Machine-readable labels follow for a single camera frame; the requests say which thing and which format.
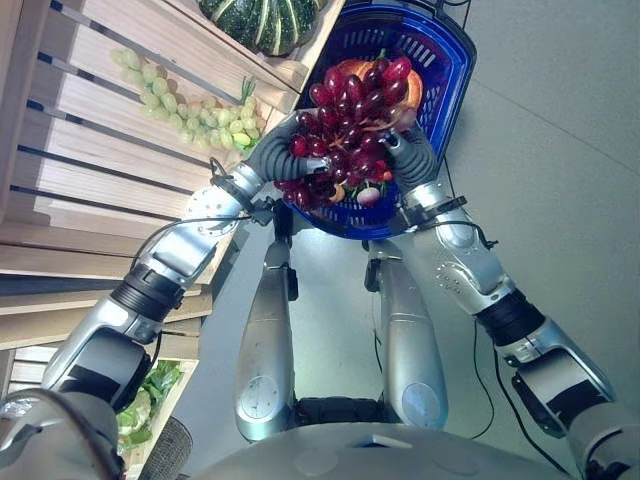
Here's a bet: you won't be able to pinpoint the cauliflower with green leaves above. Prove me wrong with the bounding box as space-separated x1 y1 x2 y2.
115 389 154 451

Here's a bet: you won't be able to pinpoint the grey robot torso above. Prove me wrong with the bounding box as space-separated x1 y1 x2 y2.
0 388 640 480

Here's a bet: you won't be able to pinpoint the black cable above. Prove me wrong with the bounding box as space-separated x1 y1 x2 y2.
471 319 571 473

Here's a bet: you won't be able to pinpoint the silver robot leg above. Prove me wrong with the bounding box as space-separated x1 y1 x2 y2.
363 239 449 431
233 201 300 443

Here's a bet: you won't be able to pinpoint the green lettuce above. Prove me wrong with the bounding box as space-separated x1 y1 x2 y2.
142 359 184 407

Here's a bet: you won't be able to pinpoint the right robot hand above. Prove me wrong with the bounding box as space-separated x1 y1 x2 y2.
381 121 440 190

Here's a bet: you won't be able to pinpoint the green grape bunch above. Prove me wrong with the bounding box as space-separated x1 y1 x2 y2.
109 47 266 153

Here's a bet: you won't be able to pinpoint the white radish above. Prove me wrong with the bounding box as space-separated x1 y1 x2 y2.
356 181 383 207

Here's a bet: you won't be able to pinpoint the silver left robot leg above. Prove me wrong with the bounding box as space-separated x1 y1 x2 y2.
233 201 300 443

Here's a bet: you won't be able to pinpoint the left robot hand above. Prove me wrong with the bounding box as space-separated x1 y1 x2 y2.
247 109 333 185

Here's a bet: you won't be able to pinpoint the blue plastic shopping basket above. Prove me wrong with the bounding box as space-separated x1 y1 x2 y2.
281 0 478 241

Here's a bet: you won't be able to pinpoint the wooden produce shelf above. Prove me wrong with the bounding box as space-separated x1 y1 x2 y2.
0 0 347 480

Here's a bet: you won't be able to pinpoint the silver right robot leg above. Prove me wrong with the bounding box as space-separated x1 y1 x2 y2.
363 239 449 431

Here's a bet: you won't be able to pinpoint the red grape bunch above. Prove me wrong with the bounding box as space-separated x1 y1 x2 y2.
272 55 414 211

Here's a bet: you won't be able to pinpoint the dark green striped pumpkin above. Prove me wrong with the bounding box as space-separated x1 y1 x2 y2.
196 0 329 58

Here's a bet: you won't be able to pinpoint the orange pumpkin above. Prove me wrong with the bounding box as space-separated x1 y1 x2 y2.
332 58 425 112

